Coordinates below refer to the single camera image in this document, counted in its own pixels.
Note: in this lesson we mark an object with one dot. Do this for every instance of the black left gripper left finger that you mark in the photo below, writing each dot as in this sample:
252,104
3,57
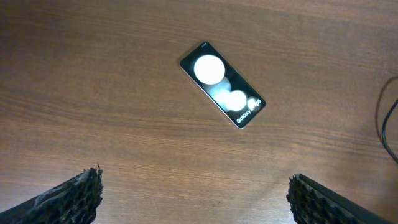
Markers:
73,201

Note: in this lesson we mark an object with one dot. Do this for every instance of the black Galaxy smartphone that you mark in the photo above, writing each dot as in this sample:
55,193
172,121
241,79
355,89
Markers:
223,84

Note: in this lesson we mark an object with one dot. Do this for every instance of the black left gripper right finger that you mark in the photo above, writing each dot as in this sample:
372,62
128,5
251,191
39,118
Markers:
311,203

